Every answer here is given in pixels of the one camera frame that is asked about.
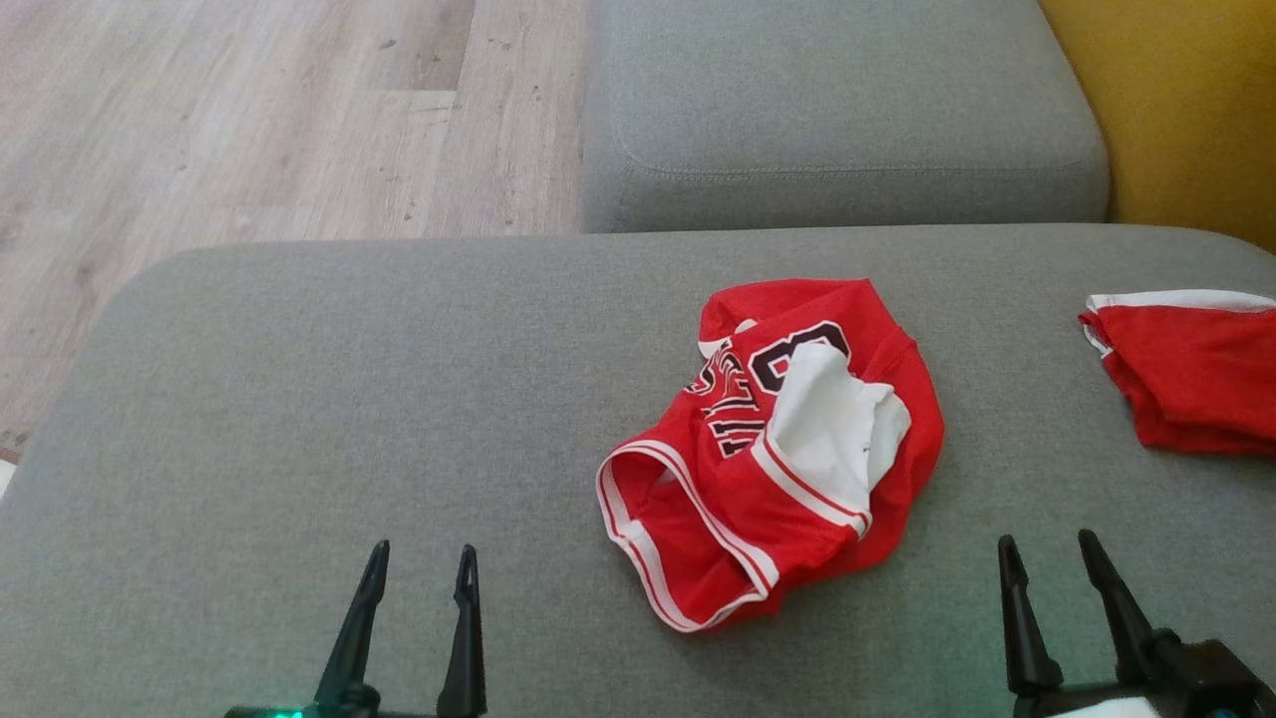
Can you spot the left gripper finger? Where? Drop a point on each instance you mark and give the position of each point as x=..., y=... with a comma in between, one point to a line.
x=349, y=648
x=465, y=648

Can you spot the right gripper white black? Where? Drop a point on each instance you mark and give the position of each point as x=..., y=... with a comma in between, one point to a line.
x=1087, y=703

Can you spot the red shorts with white stripe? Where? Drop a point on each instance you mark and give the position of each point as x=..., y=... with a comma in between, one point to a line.
x=1196, y=379

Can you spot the red basketball jersey white trim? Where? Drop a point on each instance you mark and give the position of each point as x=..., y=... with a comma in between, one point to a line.
x=738, y=519

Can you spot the large grey sofa seat cushion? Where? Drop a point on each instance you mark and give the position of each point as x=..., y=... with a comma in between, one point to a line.
x=399, y=419

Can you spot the small grey sofa seat cushion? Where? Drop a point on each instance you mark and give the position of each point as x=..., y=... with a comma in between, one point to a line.
x=837, y=90

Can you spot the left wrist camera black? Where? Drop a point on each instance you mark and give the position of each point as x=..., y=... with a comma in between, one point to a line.
x=264, y=712

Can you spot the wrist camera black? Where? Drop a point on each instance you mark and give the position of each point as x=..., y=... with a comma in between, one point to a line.
x=264, y=712
x=1211, y=678

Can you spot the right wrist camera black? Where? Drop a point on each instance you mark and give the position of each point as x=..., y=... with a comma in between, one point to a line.
x=1211, y=678

